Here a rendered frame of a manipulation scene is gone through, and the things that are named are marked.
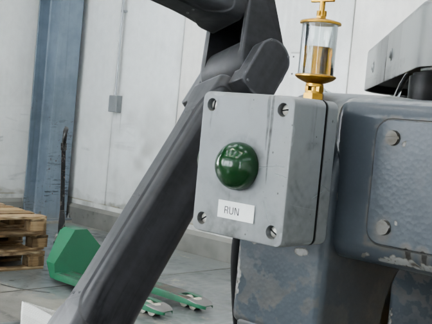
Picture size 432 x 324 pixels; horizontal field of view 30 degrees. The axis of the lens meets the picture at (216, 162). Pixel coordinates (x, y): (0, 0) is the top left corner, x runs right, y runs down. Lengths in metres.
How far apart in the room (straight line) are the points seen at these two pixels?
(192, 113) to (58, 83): 8.28
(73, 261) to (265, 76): 5.43
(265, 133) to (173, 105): 7.65
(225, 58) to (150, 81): 7.57
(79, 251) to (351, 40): 2.79
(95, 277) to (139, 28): 7.95
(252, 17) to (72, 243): 5.42
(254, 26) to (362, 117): 0.34
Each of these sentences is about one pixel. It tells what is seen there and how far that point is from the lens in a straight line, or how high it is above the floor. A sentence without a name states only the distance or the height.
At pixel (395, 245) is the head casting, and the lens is 0.49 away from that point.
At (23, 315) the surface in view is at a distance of 1.12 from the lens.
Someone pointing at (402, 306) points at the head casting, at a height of 1.16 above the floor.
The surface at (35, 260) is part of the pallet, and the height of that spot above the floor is 0.07.
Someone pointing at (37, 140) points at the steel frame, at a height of 0.89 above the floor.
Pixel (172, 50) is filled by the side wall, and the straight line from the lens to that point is 8.21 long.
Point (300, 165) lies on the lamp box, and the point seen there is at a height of 1.29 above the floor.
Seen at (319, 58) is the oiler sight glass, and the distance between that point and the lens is 0.56.
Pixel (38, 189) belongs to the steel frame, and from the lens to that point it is 9.45.
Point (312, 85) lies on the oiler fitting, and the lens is 0.56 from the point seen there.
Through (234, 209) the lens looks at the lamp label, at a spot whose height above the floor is 1.26.
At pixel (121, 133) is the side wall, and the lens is 8.69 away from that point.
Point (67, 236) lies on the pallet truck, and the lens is 6.21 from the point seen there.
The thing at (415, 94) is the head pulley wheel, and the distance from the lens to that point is 0.62.
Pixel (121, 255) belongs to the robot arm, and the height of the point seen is 1.19.
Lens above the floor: 1.31
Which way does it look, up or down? 3 degrees down
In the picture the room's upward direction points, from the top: 5 degrees clockwise
